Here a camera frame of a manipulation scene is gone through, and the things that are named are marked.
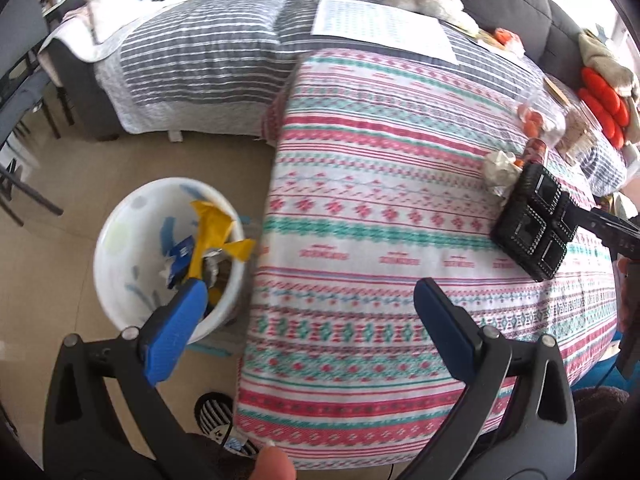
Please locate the white plush toy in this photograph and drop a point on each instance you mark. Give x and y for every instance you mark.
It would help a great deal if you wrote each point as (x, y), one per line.
(449, 11)

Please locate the striped black white slipper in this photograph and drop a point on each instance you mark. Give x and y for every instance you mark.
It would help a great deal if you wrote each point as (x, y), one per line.
(213, 412)

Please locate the beige blanket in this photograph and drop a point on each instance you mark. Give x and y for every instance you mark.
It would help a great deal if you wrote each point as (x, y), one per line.
(595, 54)

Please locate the white trash bin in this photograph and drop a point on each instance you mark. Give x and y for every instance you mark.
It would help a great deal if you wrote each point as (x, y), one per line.
(130, 263)

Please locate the orange white snack packet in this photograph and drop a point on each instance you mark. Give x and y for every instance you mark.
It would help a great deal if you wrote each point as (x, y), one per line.
(509, 42)

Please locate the grey chair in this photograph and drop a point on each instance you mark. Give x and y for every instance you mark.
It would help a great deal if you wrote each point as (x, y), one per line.
(23, 85)

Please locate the clear jar with crackers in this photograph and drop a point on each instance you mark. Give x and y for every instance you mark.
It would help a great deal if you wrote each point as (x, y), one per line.
(580, 133)

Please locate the person left hand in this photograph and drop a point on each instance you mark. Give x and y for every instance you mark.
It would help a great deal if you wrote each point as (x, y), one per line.
(273, 464)

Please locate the person right hand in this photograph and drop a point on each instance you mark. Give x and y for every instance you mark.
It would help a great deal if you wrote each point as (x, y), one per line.
(623, 309)

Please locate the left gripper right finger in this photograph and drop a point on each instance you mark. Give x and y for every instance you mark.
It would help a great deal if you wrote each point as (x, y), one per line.
(515, 418)

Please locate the red soda can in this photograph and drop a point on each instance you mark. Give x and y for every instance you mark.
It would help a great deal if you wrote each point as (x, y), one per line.
(535, 151)

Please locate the white paper sheet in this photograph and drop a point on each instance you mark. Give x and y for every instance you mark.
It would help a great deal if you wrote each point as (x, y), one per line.
(383, 25)

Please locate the yellow foil snack wrapper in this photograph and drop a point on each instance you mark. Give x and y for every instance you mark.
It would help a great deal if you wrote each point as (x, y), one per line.
(213, 246)

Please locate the black plastic tray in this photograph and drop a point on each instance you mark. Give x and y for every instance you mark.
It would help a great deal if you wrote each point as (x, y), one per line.
(537, 223)

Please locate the grey striped quilt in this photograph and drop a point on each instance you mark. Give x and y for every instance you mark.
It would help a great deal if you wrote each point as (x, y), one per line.
(210, 66)

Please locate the patterned red green tablecloth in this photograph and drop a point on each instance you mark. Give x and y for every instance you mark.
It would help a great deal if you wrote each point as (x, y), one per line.
(378, 183)

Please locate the red orange cushion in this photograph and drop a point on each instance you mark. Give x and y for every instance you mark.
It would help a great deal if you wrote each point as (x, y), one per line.
(606, 106)

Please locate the blue white carton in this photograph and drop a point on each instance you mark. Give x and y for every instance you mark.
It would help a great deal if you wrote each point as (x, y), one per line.
(177, 262)

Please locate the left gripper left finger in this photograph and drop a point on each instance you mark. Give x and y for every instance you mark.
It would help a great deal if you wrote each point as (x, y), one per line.
(82, 435)

